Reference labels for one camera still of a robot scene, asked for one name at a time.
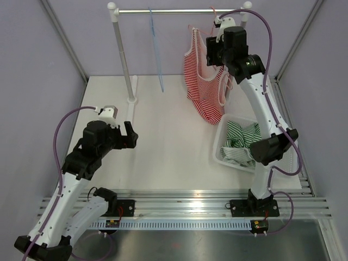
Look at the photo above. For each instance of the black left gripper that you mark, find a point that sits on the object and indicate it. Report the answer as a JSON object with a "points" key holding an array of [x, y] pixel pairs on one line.
{"points": [[124, 141]]}

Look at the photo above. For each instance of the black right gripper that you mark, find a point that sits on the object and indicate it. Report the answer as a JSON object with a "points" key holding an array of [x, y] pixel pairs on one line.
{"points": [[212, 47]]}

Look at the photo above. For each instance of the pink wire hanger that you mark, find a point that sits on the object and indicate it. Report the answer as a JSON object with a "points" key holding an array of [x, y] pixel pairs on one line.
{"points": [[204, 71]]}

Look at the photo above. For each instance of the red striped tank top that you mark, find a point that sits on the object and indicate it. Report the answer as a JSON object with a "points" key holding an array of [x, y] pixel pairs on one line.
{"points": [[207, 86]]}

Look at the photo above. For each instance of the blue wire hanger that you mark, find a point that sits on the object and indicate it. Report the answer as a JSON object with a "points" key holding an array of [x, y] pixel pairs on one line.
{"points": [[156, 51]]}

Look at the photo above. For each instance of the green striped tank top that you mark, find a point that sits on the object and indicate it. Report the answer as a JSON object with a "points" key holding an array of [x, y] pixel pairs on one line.
{"points": [[236, 149]]}

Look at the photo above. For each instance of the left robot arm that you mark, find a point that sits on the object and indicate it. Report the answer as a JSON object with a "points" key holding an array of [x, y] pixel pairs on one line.
{"points": [[55, 234]]}

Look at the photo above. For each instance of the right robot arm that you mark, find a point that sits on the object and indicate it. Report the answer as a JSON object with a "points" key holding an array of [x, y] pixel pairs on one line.
{"points": [[230, 49]]}

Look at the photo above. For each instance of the white and silver clothes rack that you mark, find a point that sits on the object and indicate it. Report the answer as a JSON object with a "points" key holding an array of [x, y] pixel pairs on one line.
{"points": [[132, 81]]}

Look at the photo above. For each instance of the white plastic basket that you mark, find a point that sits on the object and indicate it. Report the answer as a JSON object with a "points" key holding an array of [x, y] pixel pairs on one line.
{"points": [[220, 139]]}

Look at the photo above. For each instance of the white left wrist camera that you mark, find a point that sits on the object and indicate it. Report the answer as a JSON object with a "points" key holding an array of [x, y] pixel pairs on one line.
{"points": [[107, 114]]}

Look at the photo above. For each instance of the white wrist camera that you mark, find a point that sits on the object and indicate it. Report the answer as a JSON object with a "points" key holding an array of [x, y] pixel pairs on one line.
{"points": [[222, 24], [107, 114]]}

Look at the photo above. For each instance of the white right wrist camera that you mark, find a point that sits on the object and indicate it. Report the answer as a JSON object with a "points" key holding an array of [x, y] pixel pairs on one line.
{"points": [[222, 24]]}

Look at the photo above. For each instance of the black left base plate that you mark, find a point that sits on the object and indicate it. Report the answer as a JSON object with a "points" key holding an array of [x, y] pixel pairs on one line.
{"points": [[126, 208]]}

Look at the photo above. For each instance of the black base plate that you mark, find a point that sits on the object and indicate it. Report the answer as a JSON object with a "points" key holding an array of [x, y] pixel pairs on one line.
{"points": [[126, 208], [260, 208]]}

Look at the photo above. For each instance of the white slotted cable duct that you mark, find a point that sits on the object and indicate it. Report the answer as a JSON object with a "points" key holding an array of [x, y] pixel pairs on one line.
{"points": [[172, 225]]}

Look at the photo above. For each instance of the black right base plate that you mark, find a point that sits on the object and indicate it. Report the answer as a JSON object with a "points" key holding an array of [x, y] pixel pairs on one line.
{"points": [[260, 208]]}

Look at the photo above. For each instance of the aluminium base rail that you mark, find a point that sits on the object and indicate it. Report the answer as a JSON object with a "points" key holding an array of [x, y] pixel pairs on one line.
{"points": [[212, 204]]}

